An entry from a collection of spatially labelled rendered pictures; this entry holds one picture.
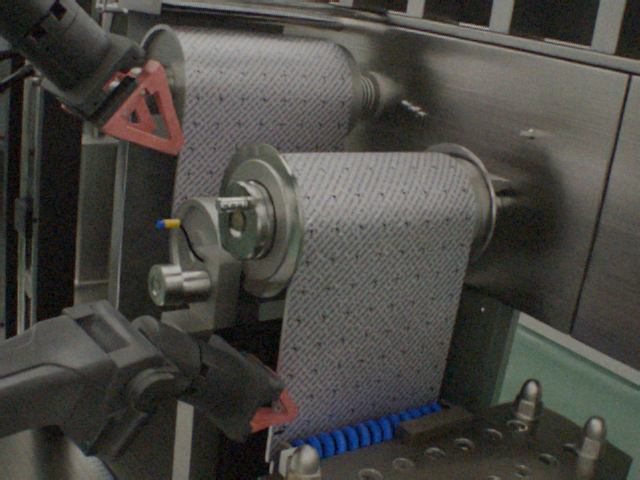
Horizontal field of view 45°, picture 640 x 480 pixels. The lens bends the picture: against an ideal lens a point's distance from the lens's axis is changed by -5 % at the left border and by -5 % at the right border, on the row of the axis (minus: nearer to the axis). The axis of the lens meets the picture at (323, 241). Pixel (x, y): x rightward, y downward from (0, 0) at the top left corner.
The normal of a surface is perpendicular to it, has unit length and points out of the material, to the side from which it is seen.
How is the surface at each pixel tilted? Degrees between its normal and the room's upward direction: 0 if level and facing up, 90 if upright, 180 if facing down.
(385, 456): 0
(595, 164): 90
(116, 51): 50
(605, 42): 90
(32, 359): 22
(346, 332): 90
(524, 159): 90
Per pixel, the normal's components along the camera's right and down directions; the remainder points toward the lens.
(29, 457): 0.14, -0.94
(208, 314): -0.80, 0.07
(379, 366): 0.59, 0.32
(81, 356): 0.48, -0.80
